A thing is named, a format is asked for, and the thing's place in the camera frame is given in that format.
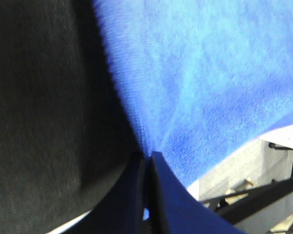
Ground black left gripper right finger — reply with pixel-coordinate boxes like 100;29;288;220
148;152;242;234

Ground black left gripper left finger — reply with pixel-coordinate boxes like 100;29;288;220
64;153;146;234

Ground blue microfiber towel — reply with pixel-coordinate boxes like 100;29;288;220
93;0;293;187

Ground black tablecloth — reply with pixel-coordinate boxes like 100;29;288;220
0;0;138;234

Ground black metal frame bar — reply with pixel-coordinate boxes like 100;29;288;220
201;166;293;225

